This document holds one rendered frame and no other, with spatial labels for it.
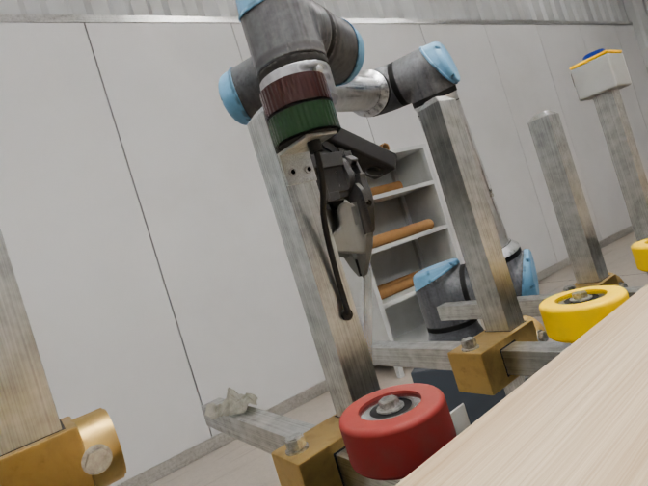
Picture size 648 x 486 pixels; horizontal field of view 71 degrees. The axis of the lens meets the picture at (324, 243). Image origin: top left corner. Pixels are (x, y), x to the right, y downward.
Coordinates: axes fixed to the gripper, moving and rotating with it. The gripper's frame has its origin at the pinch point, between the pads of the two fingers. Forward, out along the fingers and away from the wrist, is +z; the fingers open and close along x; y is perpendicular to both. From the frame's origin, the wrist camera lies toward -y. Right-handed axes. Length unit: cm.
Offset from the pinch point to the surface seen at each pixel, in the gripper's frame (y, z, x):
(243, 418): 17.1, 13.6, -9.5
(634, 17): -797, -202, -193
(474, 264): -11.1, 4.0, 7.5
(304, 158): 11.5, -11.9, 9.9
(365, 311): 3.0, 5.3, 1.3
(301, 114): 14.2, -14.3, 15.0
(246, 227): -108, -34, -243
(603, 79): -60, -19, 9
